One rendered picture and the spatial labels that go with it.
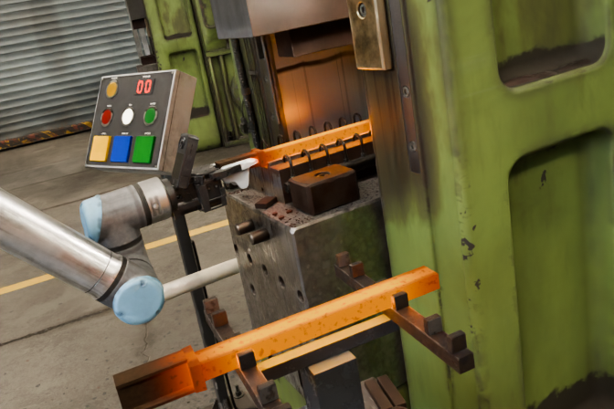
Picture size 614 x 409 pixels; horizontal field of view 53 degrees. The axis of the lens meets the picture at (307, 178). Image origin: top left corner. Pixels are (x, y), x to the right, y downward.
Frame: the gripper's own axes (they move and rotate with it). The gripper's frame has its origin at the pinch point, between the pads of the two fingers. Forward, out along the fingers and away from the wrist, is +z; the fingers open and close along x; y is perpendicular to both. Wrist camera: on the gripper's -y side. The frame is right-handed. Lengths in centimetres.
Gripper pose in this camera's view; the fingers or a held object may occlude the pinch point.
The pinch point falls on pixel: (249, 158)
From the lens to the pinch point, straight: 135.7
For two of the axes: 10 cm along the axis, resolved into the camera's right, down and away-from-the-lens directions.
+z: 8.6, -3.1, 4.1
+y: 1.9, 9.3, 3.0
